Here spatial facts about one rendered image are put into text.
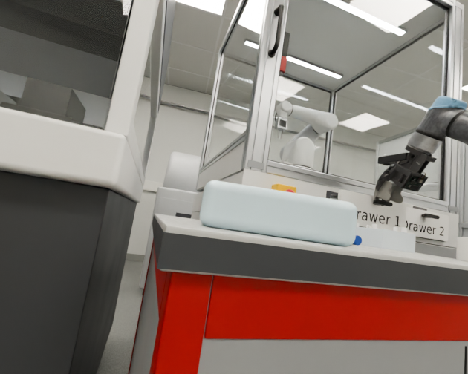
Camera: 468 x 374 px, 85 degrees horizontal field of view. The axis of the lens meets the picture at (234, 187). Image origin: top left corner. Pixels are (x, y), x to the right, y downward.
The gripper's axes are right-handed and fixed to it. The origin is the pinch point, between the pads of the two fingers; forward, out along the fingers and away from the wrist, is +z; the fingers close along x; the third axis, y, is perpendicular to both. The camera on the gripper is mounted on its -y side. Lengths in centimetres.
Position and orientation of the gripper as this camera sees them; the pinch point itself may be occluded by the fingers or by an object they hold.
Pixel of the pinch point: (379, 200)
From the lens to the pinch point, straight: 101.1
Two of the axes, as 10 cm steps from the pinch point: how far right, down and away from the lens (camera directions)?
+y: 1.7, 4.9, -8.5
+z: -3.0, 8.5, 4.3
